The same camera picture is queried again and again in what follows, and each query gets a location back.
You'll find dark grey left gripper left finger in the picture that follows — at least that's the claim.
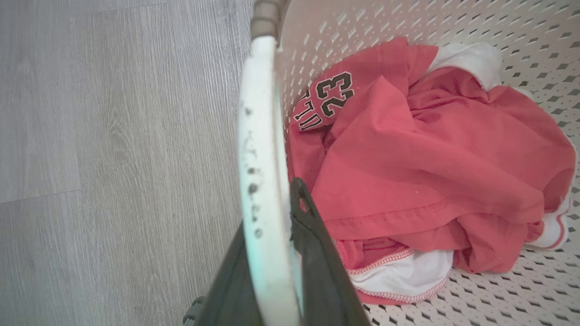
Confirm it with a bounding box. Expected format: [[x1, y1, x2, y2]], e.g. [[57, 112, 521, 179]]
[[183, 221, 264, 326]]

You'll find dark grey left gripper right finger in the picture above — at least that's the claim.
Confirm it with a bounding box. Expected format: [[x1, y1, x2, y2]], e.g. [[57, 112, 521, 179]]
[[290, 177, 371, 326]]

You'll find white perforated plastic laundry basket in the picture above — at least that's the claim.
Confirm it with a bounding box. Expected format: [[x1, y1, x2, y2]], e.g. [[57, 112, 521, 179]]
[[237, 0, 580, 326]]

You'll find red jersey with number 23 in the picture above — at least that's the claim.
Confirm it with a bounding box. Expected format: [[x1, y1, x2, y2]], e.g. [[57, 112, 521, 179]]
[[286, 38, 577, 275]]

